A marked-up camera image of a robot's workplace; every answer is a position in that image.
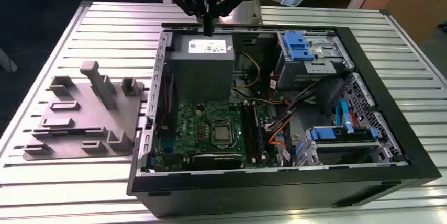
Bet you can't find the blue drive carrier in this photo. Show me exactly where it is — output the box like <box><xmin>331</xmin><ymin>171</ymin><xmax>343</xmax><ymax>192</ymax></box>
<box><xmin>285</xmin><ymin>32</ymin><xmax>318</xmax><ymax>61</ymax></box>

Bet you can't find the grey power supply unit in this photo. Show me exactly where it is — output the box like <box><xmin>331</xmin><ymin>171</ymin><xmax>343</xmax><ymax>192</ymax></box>
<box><xmin>167</xmin><ymin>34</ymin><xmax>235</xmax><ymax>103</ymax></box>

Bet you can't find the silver drive cage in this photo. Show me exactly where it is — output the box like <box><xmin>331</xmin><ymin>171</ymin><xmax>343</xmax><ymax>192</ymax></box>
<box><xmin>275</xmin><ymin>31</ymin><xmax>354</xmax><ymax>91</ymax></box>

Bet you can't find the silver CPU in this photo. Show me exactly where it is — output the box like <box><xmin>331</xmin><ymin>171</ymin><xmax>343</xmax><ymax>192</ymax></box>
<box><xmin>213</xmin><ymin>126</ymin><xmax>234</xmax><ymax>141</ymax></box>

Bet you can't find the green motherboard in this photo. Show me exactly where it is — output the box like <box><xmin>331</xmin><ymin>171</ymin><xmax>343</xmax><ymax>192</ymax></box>
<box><xmin>154</xmin><ymin>100</ymin><xmax>281</xmax><ymax>170</ymax></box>

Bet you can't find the black CPU socket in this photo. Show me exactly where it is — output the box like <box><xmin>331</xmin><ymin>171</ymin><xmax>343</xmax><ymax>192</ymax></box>
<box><xmin>209</xmin><ymin>120</ymin><xmax>237</xmax><ymax>148</ymax></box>

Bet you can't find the grey parts rack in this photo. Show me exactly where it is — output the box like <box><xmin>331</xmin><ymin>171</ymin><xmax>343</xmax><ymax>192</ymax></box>
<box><xmin>23</xmin><ymin>60</ymin><xmax>146</xmax><ymax>161</ymax></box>

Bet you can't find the grey chair leg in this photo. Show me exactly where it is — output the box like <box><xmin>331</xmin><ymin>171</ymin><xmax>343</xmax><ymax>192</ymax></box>
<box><xmin>0</xmin><ymin>48</ymin><xmax>19</xmax><ymax>73</ymax></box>

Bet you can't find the hard disk in blue carrier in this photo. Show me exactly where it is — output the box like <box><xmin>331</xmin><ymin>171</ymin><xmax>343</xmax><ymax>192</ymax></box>
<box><xmin>310</xmin><ymin>126</ymin><xmax>378</xmax><ymax>143</ymax></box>

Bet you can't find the black graphics card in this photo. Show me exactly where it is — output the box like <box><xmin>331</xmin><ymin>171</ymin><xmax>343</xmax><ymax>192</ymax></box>
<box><xmin>190</xmin><ymin>153</ymin><xmax>243</xmax><ymax>170</ymax></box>

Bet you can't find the silver perforated disk bay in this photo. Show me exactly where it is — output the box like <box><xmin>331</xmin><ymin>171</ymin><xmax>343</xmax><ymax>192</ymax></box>
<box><xmin>303</xmin><ymin>73</ymin><xmax>406</xmax><ymax>167</ymax></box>

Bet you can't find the black open PC case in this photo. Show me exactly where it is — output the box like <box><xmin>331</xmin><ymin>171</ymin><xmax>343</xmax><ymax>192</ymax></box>
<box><xmin>126</xmin><ymin>22</ymin><xmax>443</xmax><ymax>218</ymax></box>

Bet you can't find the black cable bundle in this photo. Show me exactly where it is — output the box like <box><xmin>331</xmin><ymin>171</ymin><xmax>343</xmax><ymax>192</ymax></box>
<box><xmin>265</xmin><ymin>81</ymin><xmax>322</xmax><ymax>130</ymax></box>

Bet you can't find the blue flat data wire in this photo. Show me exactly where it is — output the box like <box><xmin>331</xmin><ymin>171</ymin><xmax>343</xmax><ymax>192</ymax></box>
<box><xmin>335</xmin><ymin>100</ymin><xmax>355</xmax><ymax>133</ymax></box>

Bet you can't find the orange wire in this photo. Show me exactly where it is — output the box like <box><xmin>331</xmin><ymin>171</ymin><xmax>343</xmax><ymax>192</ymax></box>
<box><xmin>267</xmin><ymin>128</ymin><xmax>291</xmax><ymax>146</ymax></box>

